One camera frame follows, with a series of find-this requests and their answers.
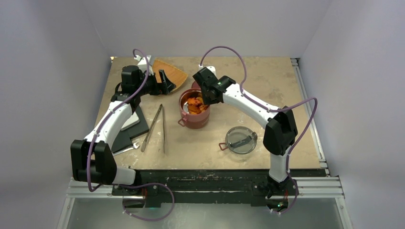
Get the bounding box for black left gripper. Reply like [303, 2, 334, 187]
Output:
[136, 70, 175, 97]

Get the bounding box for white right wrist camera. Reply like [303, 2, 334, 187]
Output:
[198, 64, 216, 75]

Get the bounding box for white small device box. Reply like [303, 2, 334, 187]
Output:
[120, 112, 139, 131]

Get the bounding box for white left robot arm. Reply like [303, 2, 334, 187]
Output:
[70, 65, 176, 195]

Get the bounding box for steel food tongs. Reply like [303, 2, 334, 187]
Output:
[140, 104, 166, 155]

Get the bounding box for glass lid with red clasp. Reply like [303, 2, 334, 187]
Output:
[218, 126, 258, 155]

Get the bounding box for dark red round lid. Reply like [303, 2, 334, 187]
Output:
[191, 81, 201, 92]

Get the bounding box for orange fried chicken wing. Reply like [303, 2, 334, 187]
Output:
[186, 97, 209, 115]

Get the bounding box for dark red steel lunch pot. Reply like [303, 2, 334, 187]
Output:
[185, 118, 209, 129]

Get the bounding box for black network switch box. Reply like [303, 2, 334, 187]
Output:
[111, 106, 149, 153]

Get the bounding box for woven bamboo basket tray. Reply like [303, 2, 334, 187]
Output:
[152, 59, 188, 92]

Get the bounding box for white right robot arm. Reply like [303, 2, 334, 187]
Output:
[193, 66, 298, 194]

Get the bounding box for steel wrench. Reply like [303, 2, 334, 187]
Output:
[113, 142, 140, 156]

